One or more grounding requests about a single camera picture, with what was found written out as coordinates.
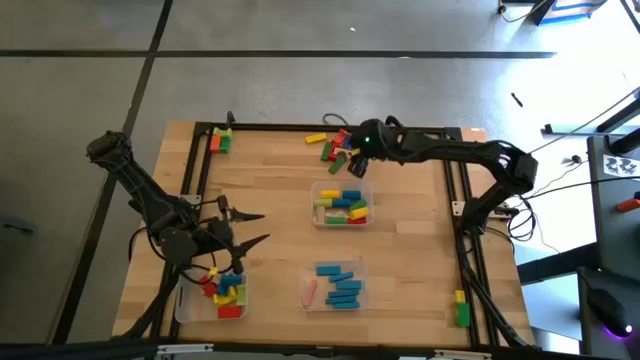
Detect black stand legs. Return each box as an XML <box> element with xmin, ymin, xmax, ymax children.
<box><xmin>543</xmin><ymin>84</ymin><xmax>640</xmax><ymax>156</ymax></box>

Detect pink block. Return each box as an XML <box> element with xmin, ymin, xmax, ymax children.
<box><xmin>301</xmin><ymin>278</ymin><xmax>319</xmax><ymax>309</ymax></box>

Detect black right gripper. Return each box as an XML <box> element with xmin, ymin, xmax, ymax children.
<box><xmin>348</xmin><ymin>118</ymin><xmax>405</xmax><ymax>180</ymax></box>

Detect white printed tag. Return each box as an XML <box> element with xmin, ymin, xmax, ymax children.
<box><xmin>602</xmin><ymin>153</ymin><xmax>640</xmax><ymax>177</ymax></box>

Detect dark floor object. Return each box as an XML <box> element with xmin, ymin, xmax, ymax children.
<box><xmin>0</xmin><ymin>212</ymin><xmax>36</xmax><ymax>236</ymax></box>

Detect black computer mouse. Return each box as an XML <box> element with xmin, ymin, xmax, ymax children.
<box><xmin>585</xmin><ymin>287</ymin><xmax>634</xmax><ymax>339</ymax></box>

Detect grey side desk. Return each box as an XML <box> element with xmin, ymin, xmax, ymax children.
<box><xmin>577</xmin><ymin>133</ymin><xmax>640</xmax><ymax>360</ymax></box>

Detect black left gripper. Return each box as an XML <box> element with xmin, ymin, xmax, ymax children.
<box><xmin>198</xmin><ymin>208</ymin><xmax>272</xmax><ymax>274</ymax></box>

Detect blue and white bag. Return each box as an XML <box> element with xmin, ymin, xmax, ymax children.
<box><xmin>529</xmin><ymin>0</ymin><xmax>609</xmax><ymax>26</ymax></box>

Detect black aluminium table frame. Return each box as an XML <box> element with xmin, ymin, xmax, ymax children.
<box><xmin>119</xmin><ymin>122</ymin><xmax>539</xmax><ymax>351</ymax></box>

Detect clear plastic bin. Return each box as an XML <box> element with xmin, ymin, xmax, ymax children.
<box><xmin>298</xmin><ymin>259</ymin><xmax>370</xmax><ymax>314</ymax></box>
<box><xmin>173</xmin><ymin>268</ymin><xmax>250</xmax><ymax>324</ymax></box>
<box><xmin>309</xmin><ymin>179</ymin><xmax>375</xmax><ymax>229</ymax></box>

